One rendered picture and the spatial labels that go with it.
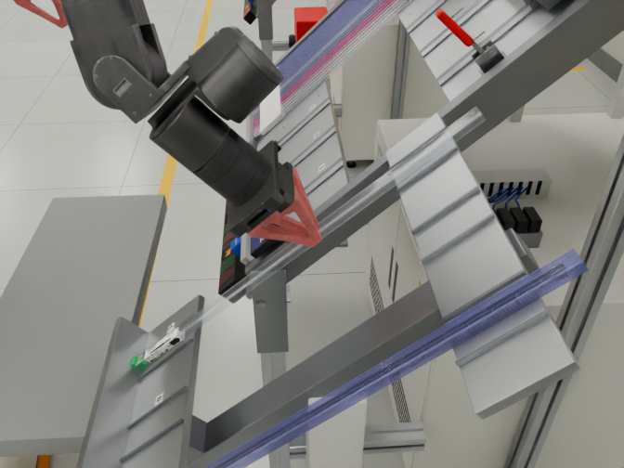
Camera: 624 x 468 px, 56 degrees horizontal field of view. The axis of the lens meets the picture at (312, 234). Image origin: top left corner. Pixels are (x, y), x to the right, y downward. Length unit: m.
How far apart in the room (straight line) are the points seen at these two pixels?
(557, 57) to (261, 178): 0.41
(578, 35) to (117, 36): 0.53
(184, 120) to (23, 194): 2.12
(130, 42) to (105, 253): 0.70
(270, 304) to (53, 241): 0.53
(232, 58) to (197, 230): 1.71
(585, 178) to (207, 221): 1.36
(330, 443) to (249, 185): 0.29
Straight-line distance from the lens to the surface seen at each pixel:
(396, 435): 1.19
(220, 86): 0.53
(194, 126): 0.54
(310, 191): 0.91
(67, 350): 1.01
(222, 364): 1.72
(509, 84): 0.79
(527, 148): 1.50
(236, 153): 0.55
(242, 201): 0.57
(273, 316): 0.89
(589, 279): 0.98
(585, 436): 1.41
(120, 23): 0.53
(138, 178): 2.57
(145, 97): 0.53
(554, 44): 0.79
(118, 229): 1.23
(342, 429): 0.65
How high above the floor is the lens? 1.30
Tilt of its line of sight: 37 degrees down
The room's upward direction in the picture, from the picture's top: straight up
